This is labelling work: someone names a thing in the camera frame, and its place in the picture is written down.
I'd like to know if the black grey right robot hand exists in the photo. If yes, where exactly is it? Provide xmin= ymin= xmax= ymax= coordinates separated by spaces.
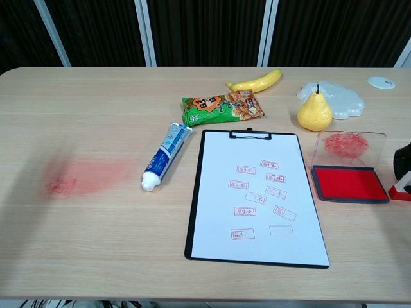
xmin=394 ymin=141 xmax=411 ymax=180

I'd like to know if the red white stamp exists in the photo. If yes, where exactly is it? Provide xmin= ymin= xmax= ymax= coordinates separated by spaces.
xmin=387 ymin=173 xmax=411 ymax=202

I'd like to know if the red ink pad clear lid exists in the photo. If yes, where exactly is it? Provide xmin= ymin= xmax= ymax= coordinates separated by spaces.
xmin=310 ymin=130 xmax=390 ymax=203

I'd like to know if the white flower-shaped plate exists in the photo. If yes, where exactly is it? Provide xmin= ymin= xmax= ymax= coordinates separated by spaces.
xmin=295 ymin=81 xmax=366 ymax=120

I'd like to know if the yellow pear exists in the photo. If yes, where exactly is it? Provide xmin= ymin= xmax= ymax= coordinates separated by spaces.
xmin=297 ymin=83 xmax=333 ymax=132

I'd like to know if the yellow banana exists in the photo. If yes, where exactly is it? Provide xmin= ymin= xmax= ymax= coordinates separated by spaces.
xmin=225 ymin=68 xmax=283 ymax=94

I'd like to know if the white stamped paper sheet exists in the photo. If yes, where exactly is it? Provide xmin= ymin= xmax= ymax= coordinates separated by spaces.
xmin=191 ymin=131 xmax=330 ymax=266

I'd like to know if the green orange snack bag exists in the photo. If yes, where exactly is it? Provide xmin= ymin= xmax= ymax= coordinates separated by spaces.
xmin=181 ymin=89 xmax=266 ymax=126

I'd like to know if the black clipboard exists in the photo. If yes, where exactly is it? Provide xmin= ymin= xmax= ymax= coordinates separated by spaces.
xmin=184 ymin=128 xmax=331 ymax=270

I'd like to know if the blue white toothpaste tube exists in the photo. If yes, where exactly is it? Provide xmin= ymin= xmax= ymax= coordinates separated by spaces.
xmin=141 ymin=121 xmax=193 ymax=193

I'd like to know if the white round cable grommet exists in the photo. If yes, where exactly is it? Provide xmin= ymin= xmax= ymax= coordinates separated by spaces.
xmin=367 ymin=76 xmax=396 ymax=90

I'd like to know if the white partition frame post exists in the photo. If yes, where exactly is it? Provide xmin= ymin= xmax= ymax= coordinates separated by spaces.
xmin=134 ymin=0 xmax=157 ymax=67
xmin=33 ymin=0 xmax=71 ymax=67
xmin=256 ymin=0 xmax=279 ymax=67
xmin=394 ymin=41 xmax=411 ymax=68

